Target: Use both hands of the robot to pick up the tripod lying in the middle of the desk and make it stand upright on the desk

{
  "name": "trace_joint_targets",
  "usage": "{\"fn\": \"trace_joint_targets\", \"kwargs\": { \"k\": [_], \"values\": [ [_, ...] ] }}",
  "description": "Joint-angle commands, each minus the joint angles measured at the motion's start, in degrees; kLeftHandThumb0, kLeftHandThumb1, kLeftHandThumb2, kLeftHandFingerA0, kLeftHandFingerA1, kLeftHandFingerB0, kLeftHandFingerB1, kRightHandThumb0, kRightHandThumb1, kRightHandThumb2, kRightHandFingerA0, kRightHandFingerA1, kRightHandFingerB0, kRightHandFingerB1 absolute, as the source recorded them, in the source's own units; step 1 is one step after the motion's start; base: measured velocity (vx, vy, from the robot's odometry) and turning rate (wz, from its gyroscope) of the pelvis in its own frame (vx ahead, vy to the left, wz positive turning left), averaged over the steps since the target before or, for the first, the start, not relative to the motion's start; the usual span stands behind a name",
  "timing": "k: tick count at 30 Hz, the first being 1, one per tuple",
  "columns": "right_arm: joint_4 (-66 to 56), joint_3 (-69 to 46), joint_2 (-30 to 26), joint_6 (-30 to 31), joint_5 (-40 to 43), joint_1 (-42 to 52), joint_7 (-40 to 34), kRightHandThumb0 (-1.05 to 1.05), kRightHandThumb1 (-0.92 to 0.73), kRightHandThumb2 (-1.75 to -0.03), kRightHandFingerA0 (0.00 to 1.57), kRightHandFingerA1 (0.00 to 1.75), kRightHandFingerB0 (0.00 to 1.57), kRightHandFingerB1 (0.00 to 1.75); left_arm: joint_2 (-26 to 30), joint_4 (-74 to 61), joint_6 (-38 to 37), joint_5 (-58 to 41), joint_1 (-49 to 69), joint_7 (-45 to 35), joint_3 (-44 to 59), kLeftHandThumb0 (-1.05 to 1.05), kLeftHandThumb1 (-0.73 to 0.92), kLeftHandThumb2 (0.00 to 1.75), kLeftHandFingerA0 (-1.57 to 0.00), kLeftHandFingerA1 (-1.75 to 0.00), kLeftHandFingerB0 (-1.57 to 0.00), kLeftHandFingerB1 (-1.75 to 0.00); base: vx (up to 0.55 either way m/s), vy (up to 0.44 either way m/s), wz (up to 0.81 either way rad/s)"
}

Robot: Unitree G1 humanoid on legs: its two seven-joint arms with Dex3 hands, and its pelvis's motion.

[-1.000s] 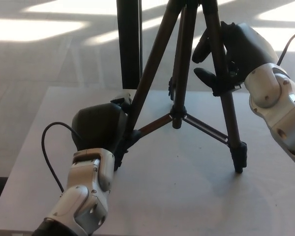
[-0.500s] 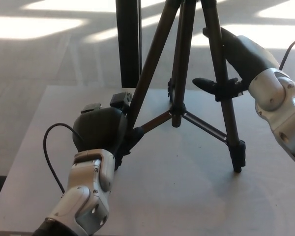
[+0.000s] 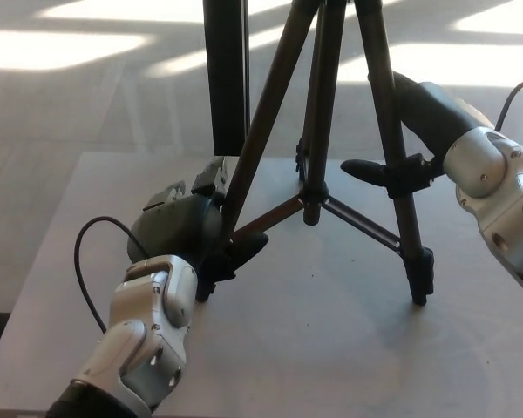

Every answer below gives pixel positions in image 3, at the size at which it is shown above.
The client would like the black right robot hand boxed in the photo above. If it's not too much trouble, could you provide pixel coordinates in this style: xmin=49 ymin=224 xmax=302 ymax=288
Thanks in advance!
xmin=340 ymin=71 xmax=496 ymax=199

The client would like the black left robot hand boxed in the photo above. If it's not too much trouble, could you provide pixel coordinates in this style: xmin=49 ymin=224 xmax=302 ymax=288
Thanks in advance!
xmin=126 ymin=157 xmax=271 ymax=284

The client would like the brown and black camera tripod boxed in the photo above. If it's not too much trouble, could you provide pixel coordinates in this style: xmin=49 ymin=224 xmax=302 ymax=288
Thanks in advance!
xmin=198 ymin=0 xmax=435 ymax=306

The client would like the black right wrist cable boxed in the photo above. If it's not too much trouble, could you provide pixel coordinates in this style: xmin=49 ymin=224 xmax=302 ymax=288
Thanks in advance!
xmin=494 ymin=76 xmax=523 ymax=131

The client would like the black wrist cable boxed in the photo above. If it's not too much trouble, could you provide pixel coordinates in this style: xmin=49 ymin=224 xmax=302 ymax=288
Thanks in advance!
xmin=494 ymin=76 xmax=523 ymax=131
xmin=73 ymin=216 xmax=149 ymax=332

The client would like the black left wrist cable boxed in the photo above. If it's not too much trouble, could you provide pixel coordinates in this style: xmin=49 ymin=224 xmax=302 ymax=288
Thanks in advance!
xmin=73 ymin=216 xmax=149 ymax=332

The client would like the black vertical post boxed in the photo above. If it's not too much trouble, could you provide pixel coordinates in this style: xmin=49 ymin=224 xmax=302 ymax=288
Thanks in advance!
xmin=202 ymin=0 xmax=252 ymax=157

